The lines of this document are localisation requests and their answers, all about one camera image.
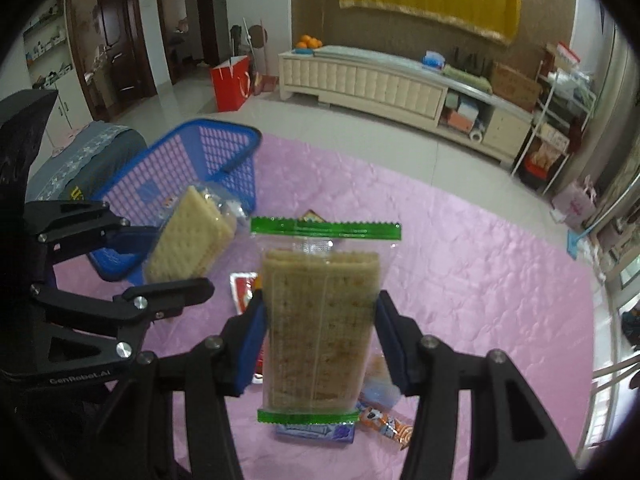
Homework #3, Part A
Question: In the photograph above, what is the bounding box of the blue plastic basket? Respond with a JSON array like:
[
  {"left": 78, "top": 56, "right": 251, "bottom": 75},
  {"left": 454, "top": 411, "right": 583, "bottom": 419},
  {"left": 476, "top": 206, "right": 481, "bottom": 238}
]
[{"left": 87, "top": 118, "right": 263, "bottom": 283}]

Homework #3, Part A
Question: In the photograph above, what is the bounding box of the green-edged cracker packet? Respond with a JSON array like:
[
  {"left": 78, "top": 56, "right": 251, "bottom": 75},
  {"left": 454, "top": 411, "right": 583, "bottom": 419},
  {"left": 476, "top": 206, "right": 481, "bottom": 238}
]
[{"left": 250, "top": 216, "right": 403, "bottom": 426}]

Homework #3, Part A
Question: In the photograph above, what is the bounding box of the white metal rack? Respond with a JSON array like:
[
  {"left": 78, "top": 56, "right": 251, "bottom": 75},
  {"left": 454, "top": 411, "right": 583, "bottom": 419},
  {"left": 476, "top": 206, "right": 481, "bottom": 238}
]
[{"left": 510, "top": 42, "right": 601, "bottom": 196}]

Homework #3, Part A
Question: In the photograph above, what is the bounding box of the pink quilted blanket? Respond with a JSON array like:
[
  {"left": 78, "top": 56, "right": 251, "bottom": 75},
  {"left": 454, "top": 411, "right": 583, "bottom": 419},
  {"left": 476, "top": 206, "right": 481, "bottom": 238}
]
[{"left": 50, "top": 132, "right": 608, "bottom": 480}]

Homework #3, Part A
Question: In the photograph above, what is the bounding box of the red paper shopping bag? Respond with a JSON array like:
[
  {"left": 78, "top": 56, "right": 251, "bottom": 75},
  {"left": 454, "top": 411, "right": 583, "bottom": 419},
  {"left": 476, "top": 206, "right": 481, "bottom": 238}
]
[{"left": 210, "top": 54, "right": 252, "bottom": 112}]

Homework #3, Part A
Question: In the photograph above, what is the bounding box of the orange snack packet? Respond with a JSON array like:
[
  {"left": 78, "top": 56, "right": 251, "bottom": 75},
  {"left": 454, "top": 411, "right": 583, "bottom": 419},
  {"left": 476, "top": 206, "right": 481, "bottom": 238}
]
[{"left": 357, "top": 395, "right": 416, "bottom": 453}]

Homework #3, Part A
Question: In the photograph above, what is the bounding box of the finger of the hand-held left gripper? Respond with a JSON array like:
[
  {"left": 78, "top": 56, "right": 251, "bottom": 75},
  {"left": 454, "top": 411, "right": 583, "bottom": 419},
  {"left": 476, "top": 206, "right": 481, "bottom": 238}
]
[
  {"left": 30, "top": 276, "right": 217, "bottom": 376},
  {"left": 24, "top": 198, "right": 162, "bottom": 264}
]

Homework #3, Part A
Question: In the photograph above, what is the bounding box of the pink gift bag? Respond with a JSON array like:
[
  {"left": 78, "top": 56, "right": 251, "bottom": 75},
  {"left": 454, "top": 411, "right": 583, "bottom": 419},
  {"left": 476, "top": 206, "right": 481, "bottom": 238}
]
[{"left": 552, "top": 175, "right": 598, "bottom": 233}]

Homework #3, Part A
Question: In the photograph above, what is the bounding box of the brown cardboard box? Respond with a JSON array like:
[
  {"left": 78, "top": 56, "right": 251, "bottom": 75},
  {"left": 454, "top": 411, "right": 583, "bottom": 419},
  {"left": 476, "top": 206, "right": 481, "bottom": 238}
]
[{"left": 490, "top": 61, "right": 543, "bottom": 111}]

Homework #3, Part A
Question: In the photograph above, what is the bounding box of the green cushion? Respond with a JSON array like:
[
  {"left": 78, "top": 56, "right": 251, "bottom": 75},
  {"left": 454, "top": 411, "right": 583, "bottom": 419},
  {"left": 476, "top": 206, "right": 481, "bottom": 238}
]
[{"left": 442, "top": 64, "right": 493, "bottom": 93}]

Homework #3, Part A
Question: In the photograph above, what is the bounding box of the red snack packet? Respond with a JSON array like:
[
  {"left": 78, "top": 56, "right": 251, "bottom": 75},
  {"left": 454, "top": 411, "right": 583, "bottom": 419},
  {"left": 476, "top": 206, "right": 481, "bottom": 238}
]
[{"left": 229, "top": 271, "right": 267, "bottom": 386}]

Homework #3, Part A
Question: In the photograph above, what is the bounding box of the grey stool with lace cover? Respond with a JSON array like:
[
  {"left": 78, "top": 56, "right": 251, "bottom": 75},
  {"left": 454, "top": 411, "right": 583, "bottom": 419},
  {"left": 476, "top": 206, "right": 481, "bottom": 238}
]
[{"left": 25, "top": 121, "right": 148, "bottom": 206}]

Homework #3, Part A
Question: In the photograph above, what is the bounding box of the cream tv cabinet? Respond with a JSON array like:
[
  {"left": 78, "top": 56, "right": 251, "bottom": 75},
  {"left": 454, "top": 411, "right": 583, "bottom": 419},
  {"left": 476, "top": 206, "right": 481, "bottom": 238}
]
[{"left": 277, "top": 45, "right": 536, "bottom": 166}]

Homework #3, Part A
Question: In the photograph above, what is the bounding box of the white wall shelf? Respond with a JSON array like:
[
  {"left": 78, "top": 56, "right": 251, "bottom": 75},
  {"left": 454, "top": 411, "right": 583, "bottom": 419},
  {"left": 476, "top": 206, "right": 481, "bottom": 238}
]
[{"left": 22, "top": 0, "right": 76, "bottom": 91}]

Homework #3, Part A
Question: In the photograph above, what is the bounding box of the dark wooden door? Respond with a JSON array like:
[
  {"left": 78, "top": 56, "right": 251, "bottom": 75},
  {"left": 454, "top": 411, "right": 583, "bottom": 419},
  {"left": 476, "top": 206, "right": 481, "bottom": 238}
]
[{"left": 97, "top": 0, "right": 137, "bottom": 98}]

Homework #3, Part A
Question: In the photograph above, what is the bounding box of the clear pale cracker packet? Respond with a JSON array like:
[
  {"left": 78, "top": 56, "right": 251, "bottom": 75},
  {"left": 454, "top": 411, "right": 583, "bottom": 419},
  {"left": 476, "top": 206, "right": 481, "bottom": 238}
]
[{"left": 142, "top": 184, "right": 252, "bottom": 286}]

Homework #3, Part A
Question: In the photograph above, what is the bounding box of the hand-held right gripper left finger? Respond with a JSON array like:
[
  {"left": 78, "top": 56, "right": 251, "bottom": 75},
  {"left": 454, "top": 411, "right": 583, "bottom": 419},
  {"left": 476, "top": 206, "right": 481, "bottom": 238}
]
[{"left": 97, "top": 291, "right": 268, "bottom": 480}]

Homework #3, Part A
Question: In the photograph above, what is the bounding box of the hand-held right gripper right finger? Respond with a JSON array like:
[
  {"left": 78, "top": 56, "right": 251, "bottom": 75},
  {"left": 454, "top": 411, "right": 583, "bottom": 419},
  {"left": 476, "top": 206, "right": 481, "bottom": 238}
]
[{"left": 374, "top": 289, "right": 582, "bottom": 480}]

